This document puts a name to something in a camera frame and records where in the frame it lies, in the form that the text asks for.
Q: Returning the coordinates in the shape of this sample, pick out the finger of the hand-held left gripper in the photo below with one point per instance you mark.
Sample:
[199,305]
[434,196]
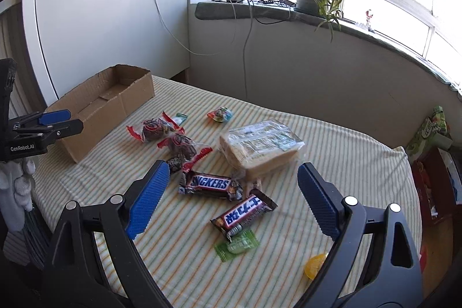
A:
[68,127]
[54,116]

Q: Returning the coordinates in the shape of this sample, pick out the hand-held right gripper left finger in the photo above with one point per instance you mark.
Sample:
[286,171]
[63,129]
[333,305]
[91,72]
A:
[151,199]

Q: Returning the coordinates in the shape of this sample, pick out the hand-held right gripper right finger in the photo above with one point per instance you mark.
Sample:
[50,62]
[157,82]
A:
[317,196]

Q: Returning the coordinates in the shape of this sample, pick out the dark candy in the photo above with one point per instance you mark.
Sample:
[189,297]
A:
[175,163]
[153,129]
[180,145]

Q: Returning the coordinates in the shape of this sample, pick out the brown chocolate bar blue label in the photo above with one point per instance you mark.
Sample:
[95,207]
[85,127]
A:
[209,184]

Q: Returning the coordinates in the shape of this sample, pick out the yellow jelly cup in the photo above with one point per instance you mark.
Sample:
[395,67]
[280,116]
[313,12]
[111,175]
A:
[314,266]

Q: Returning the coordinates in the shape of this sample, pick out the brown chocolate bar white glyphs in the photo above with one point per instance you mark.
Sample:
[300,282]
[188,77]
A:
[243,212]

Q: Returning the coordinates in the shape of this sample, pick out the packet of sliced bread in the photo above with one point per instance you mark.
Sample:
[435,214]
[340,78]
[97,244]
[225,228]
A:
[260,142]

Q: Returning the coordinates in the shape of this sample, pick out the small red colourful candy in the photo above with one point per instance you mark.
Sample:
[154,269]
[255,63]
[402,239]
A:
[219,114]

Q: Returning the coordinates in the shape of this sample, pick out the person's left hand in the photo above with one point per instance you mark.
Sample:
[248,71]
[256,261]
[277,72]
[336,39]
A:
[16,185]

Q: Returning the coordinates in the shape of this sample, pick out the striped tablecloth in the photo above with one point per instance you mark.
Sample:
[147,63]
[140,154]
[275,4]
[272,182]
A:
[343,156]

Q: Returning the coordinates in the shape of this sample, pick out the small green white candy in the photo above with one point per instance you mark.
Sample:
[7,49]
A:
[181,118]

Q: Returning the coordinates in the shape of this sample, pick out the green printed carton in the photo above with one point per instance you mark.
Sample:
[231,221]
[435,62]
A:
[429,134]

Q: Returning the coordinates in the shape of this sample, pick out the grey windowsill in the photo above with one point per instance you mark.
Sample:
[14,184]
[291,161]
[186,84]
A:
[361,32]

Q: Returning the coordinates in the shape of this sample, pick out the small red white figurine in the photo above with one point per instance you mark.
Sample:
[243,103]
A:
[369,19]

